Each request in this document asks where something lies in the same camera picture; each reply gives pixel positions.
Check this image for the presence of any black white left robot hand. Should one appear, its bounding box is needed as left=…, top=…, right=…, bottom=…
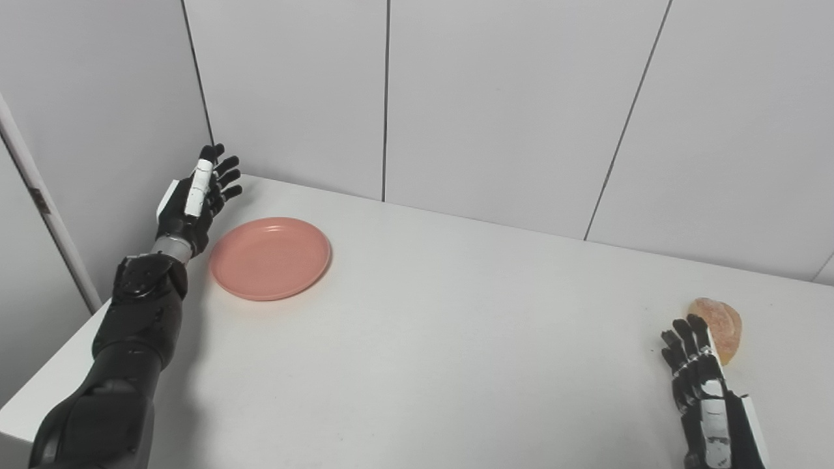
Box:
left=155, top=143, right=243, bottom=258

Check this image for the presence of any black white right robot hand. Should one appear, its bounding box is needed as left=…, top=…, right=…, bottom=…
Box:
left=661, top=314, right=769, bottom=469

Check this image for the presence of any pink round plate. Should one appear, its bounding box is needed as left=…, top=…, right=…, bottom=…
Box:
left=209, top=217, right=332, bottom=302

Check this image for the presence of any golden bread roll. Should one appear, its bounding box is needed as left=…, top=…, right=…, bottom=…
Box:
left=689, top=298, right=743, bottom=366

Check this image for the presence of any white vertical frame post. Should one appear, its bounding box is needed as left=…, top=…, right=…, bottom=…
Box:
left=0, top=91, right=103, bottom=313

